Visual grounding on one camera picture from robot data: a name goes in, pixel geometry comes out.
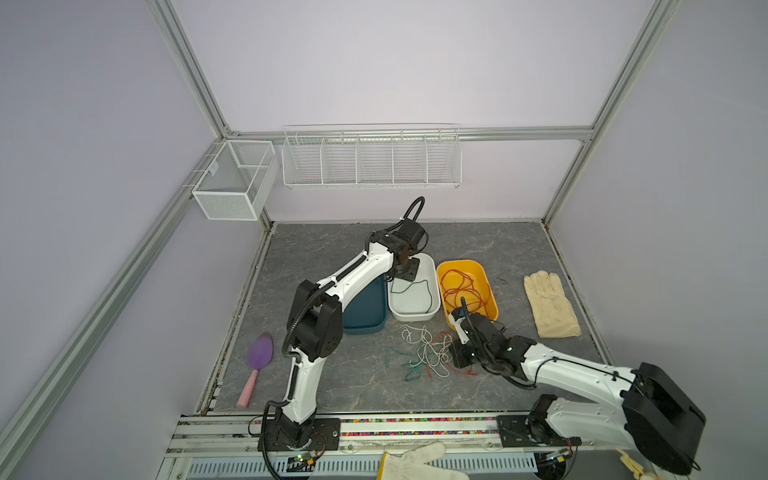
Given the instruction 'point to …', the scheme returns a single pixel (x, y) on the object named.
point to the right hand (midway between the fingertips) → (451, 349)
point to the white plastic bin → (418, 300)
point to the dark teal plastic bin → (366, 313)
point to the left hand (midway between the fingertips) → (408, 274)
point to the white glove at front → (411, 464)
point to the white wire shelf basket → (372, 156)
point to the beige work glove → (553, 310)
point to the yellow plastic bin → (477, 271)
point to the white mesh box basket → (238, 180)
